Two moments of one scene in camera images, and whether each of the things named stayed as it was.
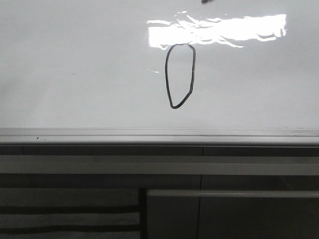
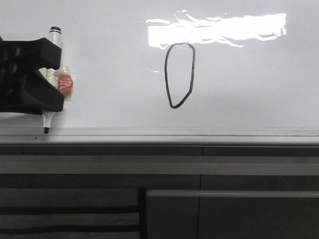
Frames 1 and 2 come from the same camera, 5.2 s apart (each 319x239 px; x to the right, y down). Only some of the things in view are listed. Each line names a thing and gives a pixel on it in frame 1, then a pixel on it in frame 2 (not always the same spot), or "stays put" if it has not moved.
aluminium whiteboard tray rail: [161, 137] stays put
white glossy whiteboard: [177, 64] stays put
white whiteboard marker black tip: [206, 1] to [55, 34]
